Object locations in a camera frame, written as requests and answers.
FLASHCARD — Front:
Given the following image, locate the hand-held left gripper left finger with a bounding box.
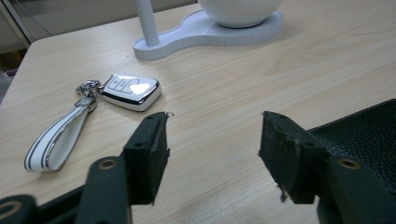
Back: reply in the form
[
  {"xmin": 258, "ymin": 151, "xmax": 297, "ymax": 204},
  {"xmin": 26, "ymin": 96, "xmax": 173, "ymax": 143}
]
[{"xmin": 120, "ymin": 111, "xmax": 171, "ymax": 206}]

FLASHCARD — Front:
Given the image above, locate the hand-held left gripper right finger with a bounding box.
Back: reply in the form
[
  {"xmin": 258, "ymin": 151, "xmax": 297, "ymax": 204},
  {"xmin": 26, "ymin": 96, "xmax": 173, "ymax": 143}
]
[{"xmin": 258, "ymin": 110, "xmax": 329, "ymax": 205}]

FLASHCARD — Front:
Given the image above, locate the white bowl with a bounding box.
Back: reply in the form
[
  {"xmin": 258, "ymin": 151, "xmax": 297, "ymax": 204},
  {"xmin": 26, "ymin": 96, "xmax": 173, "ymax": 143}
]
[{"xmin": 197, "ymin": 0, "xmax": 284, "ymax": 29}]

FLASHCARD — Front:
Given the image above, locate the white stand with pole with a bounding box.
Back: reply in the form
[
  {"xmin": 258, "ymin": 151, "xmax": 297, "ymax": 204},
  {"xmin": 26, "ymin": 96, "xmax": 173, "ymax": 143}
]
[{"xmin": 133, "ymin": 0, "xmax": 285, "ymax": 62}]

